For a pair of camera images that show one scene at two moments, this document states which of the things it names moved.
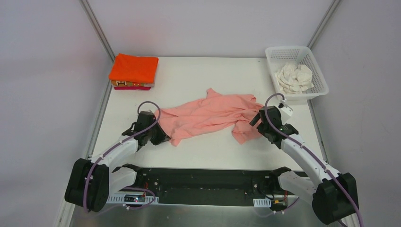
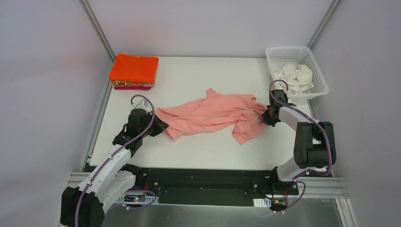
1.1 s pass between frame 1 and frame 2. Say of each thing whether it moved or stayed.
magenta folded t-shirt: stayed
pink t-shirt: stayed
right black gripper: moved
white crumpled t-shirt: stayed
